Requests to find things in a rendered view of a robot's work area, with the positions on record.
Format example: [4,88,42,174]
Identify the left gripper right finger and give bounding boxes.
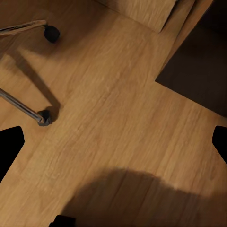
[212,126,227,164]

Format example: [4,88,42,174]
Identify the swivel chair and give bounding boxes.
[0,19,60,126]

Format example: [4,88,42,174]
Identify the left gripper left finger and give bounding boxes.
[0,126,25,182]

